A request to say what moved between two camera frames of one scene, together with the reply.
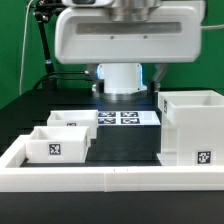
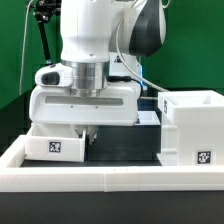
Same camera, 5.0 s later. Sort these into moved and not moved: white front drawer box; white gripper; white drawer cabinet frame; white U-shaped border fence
Moved: white gripper
Not moved: white U-shaped border fence; white drawer cabinet frame; white front drawer box
